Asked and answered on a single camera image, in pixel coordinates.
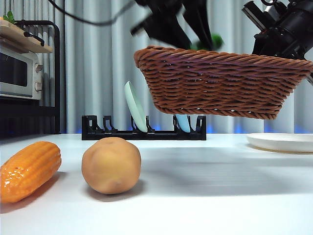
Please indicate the black plate rack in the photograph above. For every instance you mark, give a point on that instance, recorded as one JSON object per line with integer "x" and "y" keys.
{"x": 90, "y": 127}

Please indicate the pale blue plate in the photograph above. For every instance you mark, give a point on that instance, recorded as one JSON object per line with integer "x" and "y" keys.
{"x": 183, "y": 123}

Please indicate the orange corn cob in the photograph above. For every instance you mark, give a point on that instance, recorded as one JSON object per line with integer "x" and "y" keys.
{"x": 29, "y": 169}

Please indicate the light wooden board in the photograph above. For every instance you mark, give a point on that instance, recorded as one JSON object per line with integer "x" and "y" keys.
{"x": 12, "y": 30}

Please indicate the brown potato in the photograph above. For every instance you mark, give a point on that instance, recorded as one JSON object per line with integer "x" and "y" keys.
{"x": 111, "y": 165}

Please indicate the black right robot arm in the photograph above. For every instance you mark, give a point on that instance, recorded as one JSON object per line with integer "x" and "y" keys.
{"x": 293, "y": 22}

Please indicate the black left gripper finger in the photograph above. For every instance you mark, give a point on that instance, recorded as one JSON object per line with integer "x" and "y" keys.
{"x": 171, "y": 29}
{"x": 201, "y": 22}

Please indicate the cream white plate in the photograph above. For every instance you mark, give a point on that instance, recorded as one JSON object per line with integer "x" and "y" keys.
{"x": 281, "y": 143}

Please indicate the silver toaster oven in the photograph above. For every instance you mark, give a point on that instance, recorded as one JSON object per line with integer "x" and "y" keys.
{"x": 14, "y": 73}

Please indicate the brown wicker basket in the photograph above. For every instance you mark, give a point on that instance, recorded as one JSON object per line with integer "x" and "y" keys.
{"x": 215, "y": 80}

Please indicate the green cucumber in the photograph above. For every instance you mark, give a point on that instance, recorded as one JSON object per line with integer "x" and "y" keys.
{"x": 217, "y": 40}

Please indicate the pale green plate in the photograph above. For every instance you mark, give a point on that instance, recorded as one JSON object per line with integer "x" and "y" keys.
{"x": 135, "y": 107}

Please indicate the small green plant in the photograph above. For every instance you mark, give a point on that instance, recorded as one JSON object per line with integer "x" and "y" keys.
{"x": 10, "y": 16}

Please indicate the grey pleated curtain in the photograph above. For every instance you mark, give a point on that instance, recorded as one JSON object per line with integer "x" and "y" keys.
{"x": 97, "y": 73}

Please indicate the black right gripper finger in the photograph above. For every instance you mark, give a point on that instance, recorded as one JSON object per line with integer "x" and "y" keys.
{"x": 282, "y": 55}
{"x": 262, "y": 46}

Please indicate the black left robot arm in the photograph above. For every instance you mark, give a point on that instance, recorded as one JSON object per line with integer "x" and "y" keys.
{"x": 159, "y": 5}

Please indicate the black metal shelf frame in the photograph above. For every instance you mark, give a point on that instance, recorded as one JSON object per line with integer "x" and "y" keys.
{"x": 57, "y": 73}

